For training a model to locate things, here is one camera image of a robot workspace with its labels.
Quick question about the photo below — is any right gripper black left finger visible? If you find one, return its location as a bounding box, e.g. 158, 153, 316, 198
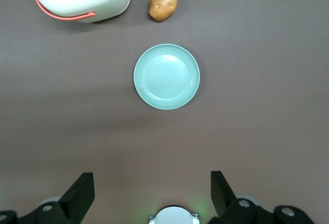
0, 172, 95, 224

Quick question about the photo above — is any brown table cover mat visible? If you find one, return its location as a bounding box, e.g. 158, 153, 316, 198
0, 0, 329, 224

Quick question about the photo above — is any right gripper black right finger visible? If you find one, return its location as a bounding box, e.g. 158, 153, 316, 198
207, 170, 316, 224

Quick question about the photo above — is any pale green round plate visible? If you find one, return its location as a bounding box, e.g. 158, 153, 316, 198
133, 43, 201, 110

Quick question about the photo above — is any brown potato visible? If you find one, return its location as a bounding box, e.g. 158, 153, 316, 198
148, 0, 179, 22

